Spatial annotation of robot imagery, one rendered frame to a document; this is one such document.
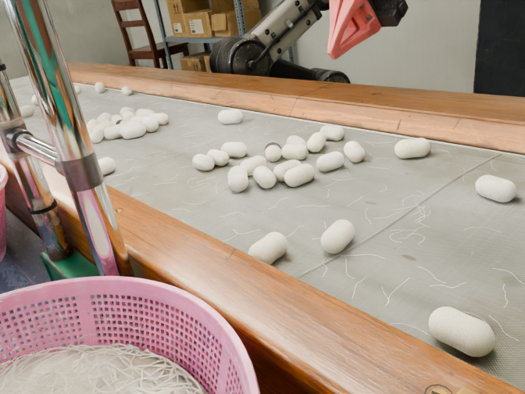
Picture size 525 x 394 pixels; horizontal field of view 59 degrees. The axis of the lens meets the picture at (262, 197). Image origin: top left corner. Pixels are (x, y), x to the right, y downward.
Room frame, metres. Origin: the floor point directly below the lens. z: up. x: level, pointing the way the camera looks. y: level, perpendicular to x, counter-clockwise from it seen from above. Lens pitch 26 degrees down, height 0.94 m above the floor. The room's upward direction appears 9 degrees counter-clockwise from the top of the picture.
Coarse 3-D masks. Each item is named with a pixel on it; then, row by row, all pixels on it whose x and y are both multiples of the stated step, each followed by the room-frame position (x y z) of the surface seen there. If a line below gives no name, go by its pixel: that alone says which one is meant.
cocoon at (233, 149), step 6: (228, 144) 0.55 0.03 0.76; (234, 144) 0.54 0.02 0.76; (240, 144) 0.54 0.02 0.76; (222, 150) 0.55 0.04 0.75; (228, 150) 0.54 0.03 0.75; (234, 150) 0.54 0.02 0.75; (240, 150) 0.53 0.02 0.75; (246, 150) 0.54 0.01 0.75; (234, 156) 0.54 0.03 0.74; (240, 156) 0.54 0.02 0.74
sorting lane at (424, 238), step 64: (192, 128) 0.70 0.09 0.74; (256, 128) 0.65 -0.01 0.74; (320, 128) 0.60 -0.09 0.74; (128, 192) 0.49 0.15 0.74; (192, 192) 0.46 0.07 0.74; (256, 192) 0.43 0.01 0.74; (320, 192) 0.41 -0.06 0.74; (384, 192) 0.39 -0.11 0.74; (448, 192) 0.37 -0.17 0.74; (320, 256) 0.30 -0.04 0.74; (384, 256) 0.29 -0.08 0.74; (448, 256) 0.27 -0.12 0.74; (512, 256) 0.26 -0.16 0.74; (384, 320) 0.22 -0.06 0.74; (512, 320) 0.20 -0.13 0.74; (512, 384) 0.16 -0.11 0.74
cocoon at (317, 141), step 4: (312, 136) 0.52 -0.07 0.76; (316, 136) 0.52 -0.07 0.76; (320, 136) 0.52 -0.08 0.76; (324, 136) 0.53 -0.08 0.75; (308, 140) 0.52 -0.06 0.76; (312, 140) 0.51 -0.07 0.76; (316, 140) 0.51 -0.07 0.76; (320, 140) 0.52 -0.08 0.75; (324, 140) 0.52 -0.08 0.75; (308, 144) 0.52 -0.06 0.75; (312, 144) 0.51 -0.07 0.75; (316, 144) 0.51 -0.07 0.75; (320, 144) 0.51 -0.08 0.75; (324, 144) 0.53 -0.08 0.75; (308, 148) 0.52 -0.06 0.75; (312, 148) 0.51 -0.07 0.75; (316, 148) 0.51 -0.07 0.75; (320, 148) 0.51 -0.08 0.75
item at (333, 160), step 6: (324, 156) 0.46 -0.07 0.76; (330, 156) 0.46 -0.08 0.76; (336, 156) 0.46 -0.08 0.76; (342, 156) 0.46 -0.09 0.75; (318, 162) 0.46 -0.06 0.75; (324, 162) 0.45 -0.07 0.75; (330, 162) 0.45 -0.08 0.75; (336, 162) 0.45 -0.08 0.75; (342, 162) 0.46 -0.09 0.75; (318, 168) 0.45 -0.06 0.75; (324, 168) 0.45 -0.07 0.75; (330, 168) 0.45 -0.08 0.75; (336, 168) 0.46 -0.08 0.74
